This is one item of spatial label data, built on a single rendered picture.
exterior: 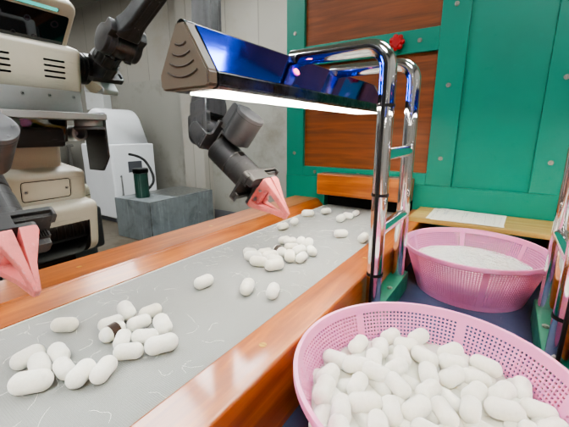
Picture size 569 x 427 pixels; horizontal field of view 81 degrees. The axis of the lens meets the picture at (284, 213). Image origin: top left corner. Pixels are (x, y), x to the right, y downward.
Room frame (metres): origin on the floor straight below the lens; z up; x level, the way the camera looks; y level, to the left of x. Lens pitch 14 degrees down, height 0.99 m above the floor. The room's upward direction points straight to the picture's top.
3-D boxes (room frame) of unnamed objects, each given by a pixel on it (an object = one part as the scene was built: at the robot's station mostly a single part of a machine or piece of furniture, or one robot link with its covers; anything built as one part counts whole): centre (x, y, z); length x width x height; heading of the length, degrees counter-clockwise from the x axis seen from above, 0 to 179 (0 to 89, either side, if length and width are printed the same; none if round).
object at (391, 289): (0.61, -0.12, 0.90); 0.20 x 0.19 x 0.45; 147
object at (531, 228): (0.83, -0.50, 0.77); 0.33 x 0.15 x 0.01; 57
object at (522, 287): (0.65, -0.38, 0.72); 0.27 x 0.27 x 0.10
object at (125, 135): (3.98, 1.94, 0.63); 0.63 x 0.56 x 1.25; 60
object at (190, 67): (0.66, -0.06, 1.08); 0.62 x 0.08 x 0.07; 147
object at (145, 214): (3.44, 1.28, 0.39); 0.82 x 0.65 x 0.79; 150
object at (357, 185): (1.06, -0.25, 0.83); 0.30 x 0.06 x 0.07; 57
